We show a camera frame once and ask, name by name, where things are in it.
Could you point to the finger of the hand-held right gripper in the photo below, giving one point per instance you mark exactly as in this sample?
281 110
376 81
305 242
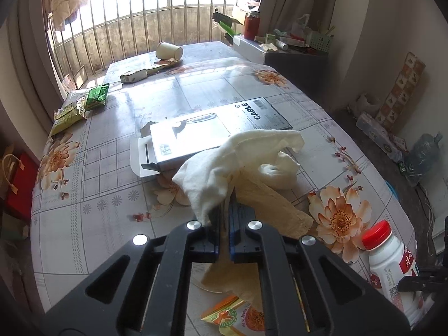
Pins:
420 281

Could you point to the green perforated basket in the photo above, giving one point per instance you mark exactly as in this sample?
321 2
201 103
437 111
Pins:
320 42

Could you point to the red thermos bottle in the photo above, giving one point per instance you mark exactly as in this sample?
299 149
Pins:
251 26

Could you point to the translucent plastic bag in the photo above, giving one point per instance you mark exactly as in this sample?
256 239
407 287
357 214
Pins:
300 26

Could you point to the white cloth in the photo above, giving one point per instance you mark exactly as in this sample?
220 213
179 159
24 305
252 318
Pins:
217 168

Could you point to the black green long box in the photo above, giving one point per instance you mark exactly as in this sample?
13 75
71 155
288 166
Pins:
224 21

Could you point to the red gift bag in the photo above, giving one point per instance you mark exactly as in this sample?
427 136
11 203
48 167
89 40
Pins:
22 189

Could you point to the large clear water jug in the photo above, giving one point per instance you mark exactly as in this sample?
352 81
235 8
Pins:
421 157

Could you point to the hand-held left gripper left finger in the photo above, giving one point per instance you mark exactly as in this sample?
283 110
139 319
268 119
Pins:
211 238

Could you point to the floral tablecloth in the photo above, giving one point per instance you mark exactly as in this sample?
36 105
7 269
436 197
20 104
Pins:
105 252

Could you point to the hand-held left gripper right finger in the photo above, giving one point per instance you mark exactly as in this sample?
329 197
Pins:
241 238

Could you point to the teal gift bag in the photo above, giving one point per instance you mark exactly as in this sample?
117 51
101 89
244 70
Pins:
14 227

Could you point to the yellow orange snack packet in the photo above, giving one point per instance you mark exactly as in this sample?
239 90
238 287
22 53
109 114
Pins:
227 316

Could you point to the metal balcony railing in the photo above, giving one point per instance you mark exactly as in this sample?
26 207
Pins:
175 7

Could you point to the white milk bottle red cap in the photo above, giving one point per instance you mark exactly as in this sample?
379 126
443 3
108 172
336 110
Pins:
385 262

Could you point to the beige curtain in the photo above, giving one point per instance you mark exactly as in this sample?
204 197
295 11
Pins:
297 0
35 77

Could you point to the white tube bottle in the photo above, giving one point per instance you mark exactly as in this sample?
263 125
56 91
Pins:
281 44

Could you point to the small white green box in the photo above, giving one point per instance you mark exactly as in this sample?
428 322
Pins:
133 76

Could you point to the yellow green sachet packet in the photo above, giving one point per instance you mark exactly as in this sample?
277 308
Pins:
68 117

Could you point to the paper cup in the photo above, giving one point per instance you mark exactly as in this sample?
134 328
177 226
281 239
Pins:
168 50

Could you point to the red white paper packet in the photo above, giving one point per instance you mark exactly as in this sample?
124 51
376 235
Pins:
399 143

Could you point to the dark cabinet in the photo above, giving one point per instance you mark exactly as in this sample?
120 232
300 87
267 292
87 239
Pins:
297 77

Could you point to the white wrapped long package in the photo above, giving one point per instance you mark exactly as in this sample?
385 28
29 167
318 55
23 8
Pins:
378 134

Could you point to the wooden picture frame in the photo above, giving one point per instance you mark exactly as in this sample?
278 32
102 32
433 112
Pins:
79 77

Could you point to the white plastic bag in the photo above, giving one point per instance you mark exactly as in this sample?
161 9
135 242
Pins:
365 105

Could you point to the small green bottle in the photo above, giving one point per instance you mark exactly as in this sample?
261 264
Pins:
403 168

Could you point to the tall patterned cardboard box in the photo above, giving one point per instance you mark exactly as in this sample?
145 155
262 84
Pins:
399 91

